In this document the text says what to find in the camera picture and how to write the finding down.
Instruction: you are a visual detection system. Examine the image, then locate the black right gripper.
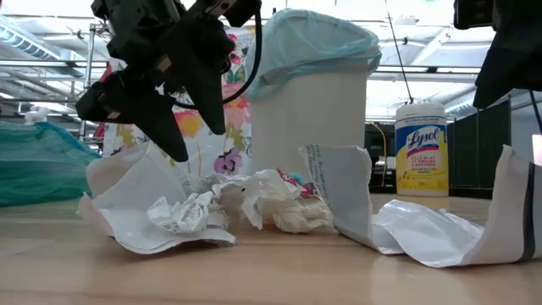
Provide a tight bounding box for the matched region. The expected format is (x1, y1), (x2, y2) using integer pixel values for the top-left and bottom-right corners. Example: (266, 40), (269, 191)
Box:
(473, 0), (542, 109)

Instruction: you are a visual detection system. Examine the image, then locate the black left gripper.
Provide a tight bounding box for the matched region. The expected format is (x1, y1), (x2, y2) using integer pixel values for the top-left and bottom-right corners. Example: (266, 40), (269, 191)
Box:
(75, 0), (232, 163)

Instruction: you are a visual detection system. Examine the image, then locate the white paper pile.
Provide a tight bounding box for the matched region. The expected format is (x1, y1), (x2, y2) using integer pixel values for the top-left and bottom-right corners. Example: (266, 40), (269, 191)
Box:
(75, 141), (237, 256)

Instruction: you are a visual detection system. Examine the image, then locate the white plastic trash bin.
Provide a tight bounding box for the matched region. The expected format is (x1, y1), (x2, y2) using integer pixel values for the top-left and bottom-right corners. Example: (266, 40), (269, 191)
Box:
(249, 63), (368, 179)

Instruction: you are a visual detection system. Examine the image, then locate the red white snack wrapper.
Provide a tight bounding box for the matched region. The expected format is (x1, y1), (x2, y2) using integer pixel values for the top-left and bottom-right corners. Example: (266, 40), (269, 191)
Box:
(277, 168), (317, 197)

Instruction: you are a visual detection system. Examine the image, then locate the light blue trash bag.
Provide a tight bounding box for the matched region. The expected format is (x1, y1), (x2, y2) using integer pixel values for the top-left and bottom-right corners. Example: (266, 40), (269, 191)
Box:
(245, 8), (383, 103)

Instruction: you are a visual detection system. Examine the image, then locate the white printed plastic wrapper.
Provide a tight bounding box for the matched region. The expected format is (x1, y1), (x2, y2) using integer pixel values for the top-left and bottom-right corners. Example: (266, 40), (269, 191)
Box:
(298, 142), (542, 269)

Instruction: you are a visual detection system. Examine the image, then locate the black slanted pole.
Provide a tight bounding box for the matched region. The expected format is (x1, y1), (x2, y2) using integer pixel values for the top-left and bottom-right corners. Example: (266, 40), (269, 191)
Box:
(528, 89), (542, 133)

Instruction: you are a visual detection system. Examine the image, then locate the floral print curtain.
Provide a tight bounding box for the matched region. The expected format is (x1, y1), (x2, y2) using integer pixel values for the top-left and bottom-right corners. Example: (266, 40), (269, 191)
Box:
(102, 25), (255, 179)

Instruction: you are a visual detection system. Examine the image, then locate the black partition panel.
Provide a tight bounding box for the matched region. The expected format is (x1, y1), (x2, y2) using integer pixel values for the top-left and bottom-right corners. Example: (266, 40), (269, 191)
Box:
(446, 99), (513, 200)

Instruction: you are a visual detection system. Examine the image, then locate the yellow Lysol wipes canister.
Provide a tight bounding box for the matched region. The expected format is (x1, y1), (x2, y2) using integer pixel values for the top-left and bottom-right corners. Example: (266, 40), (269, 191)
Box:
(394, 103), (450, 198)

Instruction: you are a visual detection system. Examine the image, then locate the teal mesh cloth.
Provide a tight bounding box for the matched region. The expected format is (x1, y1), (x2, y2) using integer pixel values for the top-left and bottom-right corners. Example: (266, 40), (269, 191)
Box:
(0, 121), (102, 208)

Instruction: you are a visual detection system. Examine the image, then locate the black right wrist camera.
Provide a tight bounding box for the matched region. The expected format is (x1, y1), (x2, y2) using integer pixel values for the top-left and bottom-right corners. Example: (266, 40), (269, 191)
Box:
(452, 0), (495, 31)

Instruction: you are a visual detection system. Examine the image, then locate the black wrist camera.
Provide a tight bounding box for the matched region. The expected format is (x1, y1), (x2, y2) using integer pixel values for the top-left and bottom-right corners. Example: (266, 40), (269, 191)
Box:
(188, 0), (263, 27)
(452, 0), (495, 31)

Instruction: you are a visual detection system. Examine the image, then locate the metal wire rack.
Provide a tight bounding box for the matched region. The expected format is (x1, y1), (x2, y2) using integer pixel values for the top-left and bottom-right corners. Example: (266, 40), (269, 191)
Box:
(78, 20), (111, 149)

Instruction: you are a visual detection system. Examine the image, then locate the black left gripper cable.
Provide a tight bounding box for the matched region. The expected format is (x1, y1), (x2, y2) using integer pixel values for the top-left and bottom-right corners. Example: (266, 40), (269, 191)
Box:
(173, 8), (263, 111)

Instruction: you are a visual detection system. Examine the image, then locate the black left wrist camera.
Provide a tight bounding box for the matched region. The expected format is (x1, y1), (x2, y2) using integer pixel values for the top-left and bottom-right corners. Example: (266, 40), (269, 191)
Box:
(188, 0), (263, 27)

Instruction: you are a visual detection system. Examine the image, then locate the long thin black cable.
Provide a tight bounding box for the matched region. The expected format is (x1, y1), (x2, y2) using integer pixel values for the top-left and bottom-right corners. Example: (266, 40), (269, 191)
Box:
(385, 0), (414, 105)

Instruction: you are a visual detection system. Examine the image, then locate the yellow cable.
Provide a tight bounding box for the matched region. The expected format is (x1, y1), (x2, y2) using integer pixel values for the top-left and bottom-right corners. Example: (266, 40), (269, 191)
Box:
(372, 122), (389, 187)

